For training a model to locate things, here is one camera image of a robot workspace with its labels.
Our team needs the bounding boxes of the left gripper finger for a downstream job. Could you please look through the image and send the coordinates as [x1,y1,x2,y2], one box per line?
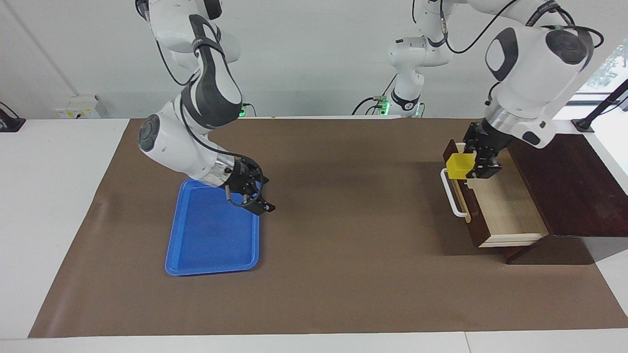
[464,125,479,155]
[473,150,502,178]

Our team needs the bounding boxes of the yellow block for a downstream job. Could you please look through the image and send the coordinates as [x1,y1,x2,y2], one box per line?
[446,152,476,180]

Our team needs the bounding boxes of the light wood drawer dark front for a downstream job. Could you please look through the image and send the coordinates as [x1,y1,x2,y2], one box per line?
[443,139,550,248]

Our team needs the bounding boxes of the white drawer handle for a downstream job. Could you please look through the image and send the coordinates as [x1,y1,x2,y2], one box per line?
[440,168,469,218]

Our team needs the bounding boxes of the dark wooden drawer cabinet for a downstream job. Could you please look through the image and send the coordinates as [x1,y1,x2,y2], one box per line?
[505,132,628,265]

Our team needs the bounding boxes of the blue plastic tray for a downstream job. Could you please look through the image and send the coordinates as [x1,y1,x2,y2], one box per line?
[164,177,261,277]

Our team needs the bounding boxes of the black clamp stand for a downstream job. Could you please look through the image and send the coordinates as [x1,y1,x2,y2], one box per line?
[571,78,628,134]

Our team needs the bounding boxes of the brown table mat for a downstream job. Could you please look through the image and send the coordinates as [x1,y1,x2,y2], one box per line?
[28,118,628,339]

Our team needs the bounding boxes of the window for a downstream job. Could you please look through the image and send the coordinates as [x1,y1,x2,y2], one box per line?
[576,37,628,106]

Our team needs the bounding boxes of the beige handle backing strip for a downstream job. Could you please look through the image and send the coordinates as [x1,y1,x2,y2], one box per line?
[454,179,472,224]

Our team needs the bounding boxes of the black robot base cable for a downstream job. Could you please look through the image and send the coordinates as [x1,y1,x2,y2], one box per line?
[351,74,399,117]

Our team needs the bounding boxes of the white wall socket box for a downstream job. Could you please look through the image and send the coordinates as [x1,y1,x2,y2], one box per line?
[53,95,107,120]

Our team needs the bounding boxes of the black table mount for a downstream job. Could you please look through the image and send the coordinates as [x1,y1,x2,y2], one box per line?
[0,101,26,133]

